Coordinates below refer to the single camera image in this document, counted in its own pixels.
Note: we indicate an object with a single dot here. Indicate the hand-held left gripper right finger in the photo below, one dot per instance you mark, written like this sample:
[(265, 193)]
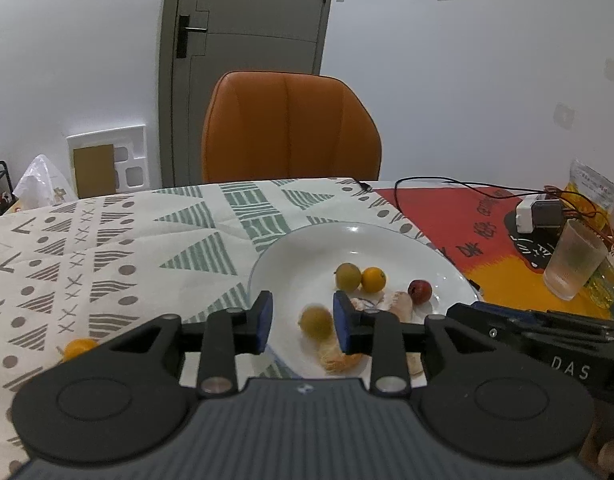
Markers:
[(342, 322)]

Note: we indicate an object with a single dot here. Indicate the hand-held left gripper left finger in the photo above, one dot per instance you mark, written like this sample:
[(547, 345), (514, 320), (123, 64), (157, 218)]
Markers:
[(263, 320)]

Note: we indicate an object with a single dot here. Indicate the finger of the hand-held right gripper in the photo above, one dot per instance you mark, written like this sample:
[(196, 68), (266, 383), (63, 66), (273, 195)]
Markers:
[(512, 330), (507, 308)]

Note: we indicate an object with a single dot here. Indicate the green-brown round fruit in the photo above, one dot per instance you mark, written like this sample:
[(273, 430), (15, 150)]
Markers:
[(348, 276), (316, 322)]

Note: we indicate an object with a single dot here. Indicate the oval bread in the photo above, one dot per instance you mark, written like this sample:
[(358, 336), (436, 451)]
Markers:
[(337, 357)]

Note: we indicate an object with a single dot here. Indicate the small orange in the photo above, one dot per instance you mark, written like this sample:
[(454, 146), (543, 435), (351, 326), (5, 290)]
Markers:
[(79, 349), (373, 280)]

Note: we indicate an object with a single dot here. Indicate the white round plate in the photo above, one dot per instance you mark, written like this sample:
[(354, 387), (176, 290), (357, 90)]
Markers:
[(307, 260)]

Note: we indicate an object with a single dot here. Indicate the dark red fruit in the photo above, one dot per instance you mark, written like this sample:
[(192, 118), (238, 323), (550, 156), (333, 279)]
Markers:
[(419, 291)]

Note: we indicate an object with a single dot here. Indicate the clear plastic cup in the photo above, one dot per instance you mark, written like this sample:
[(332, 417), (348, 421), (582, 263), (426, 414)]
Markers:
[(572, 265)]

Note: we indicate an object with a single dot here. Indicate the white power adapter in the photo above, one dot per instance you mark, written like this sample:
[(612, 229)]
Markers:
[(526, 216)]

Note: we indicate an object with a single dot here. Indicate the grey small box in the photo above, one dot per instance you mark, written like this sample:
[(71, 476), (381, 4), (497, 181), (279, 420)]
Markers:
[(551, 215)]

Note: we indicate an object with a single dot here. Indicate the red orange printed mat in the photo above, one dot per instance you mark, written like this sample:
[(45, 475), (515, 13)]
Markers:
[(452, 210)]

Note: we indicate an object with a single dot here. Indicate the patterned white green tablecloth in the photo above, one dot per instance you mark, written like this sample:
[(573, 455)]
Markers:
[(137, 240)]

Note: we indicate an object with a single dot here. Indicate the yellow snack bag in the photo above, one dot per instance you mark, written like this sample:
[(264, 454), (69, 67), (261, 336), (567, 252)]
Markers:
[(594, 185)]

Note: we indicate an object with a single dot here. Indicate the orange leather chair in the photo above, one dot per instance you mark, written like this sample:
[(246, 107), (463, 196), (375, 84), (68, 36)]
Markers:
[(287, 130)]

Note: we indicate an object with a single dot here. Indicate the white foam packaging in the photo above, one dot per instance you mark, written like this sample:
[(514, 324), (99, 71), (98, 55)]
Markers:
[(134, 150)]

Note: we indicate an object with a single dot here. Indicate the brown cardboard sheet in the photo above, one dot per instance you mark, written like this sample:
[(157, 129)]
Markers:
[(94, 170)]

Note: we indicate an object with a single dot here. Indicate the white plastic bag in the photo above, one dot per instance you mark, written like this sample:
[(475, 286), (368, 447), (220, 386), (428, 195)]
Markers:
[(39, 180)]

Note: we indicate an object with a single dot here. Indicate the grey door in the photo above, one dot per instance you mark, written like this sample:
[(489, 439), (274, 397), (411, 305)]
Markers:
[(247, 10)]

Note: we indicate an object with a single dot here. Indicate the white wall outlet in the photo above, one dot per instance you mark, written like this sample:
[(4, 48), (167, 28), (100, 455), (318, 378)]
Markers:
[(612, 69)]

